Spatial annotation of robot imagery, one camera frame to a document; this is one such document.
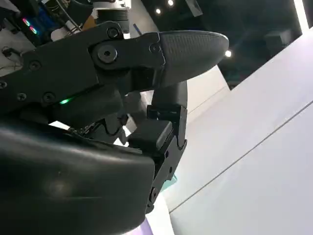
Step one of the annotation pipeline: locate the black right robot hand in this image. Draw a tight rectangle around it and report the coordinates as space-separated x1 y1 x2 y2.
0 21 230 235

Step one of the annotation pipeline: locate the lilac plate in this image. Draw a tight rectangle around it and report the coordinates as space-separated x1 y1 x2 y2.
132 213 157 235

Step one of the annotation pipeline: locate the computer case with coloured lights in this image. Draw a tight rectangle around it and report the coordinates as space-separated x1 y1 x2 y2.
13 0 58 47

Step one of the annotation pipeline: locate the white cabinet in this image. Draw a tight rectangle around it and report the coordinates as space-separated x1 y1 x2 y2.
187 65 232 120

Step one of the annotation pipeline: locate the grey desk partition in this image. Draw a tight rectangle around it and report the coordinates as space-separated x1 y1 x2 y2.
168 31 313 235

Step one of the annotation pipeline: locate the dark ceiling box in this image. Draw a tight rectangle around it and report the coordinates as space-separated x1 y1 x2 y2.
185 0 204 17

